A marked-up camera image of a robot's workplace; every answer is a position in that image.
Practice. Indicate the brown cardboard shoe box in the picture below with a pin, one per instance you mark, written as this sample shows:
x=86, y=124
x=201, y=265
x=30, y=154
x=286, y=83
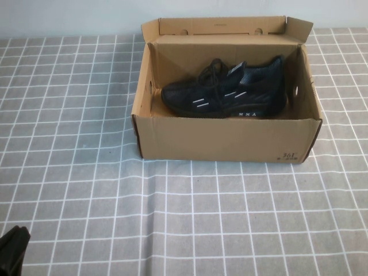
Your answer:
x=230, y=141

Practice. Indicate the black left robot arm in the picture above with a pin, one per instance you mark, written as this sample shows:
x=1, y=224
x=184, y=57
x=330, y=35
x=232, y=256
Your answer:
x=11, y=253

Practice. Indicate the black knit sneaker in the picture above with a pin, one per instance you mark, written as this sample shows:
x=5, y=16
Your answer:
x=201, y=92

